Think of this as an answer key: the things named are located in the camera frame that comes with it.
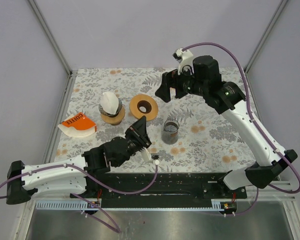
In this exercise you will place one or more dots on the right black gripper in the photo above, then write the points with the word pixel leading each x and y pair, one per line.
pixel 170 79

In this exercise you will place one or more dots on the white slotted cable duct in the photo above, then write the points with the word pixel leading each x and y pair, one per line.
pixel 143 203

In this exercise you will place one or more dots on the white paper coffee filter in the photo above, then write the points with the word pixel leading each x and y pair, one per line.
pixel 108 95

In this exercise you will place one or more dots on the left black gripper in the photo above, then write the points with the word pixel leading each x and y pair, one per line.
pixel 138 131

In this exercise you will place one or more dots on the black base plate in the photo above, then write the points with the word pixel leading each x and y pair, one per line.
pixel 126 185

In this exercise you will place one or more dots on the orange coffee filter pack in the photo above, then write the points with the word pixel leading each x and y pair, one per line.
pixel 78 126

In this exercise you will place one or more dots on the left aluminium frame post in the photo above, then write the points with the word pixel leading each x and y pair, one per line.
pixel 48 33

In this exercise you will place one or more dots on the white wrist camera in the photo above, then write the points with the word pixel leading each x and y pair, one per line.
pixel 184 58
pixel 150 158

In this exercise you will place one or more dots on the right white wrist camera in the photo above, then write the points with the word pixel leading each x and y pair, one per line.
pixel 184 58

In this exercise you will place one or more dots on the aluminium front rail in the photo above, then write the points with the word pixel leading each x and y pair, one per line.
pixel 209 192

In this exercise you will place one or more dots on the right aluminium frame post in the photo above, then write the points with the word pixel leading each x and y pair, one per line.
pixel 266 34

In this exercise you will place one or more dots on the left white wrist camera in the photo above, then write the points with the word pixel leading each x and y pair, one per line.
pixel 150 158

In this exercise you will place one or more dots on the aluminium frame post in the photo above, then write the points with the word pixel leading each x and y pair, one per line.
pixel 48 33
pixel 266 34

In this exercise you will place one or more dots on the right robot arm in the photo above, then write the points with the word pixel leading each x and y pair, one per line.
pixel 203 78

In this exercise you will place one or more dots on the grey glass carafe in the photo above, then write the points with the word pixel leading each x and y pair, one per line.
pixel 169 134

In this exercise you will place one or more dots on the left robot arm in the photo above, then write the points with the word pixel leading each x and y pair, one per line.
pixel 73 175

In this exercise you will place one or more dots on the floral tablecloth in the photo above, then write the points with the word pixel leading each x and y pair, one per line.
pixel 206 141

